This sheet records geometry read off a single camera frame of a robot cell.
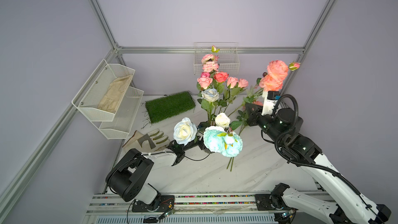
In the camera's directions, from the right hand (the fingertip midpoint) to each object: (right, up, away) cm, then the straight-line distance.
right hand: (247, 106), depth 64 cm
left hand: (-14, -15, +20) cm, 29 cm away
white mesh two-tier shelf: (-70, -11, +24) cm, 75 cm away
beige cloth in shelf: (-66, +7, +16) cm, 69 cm away
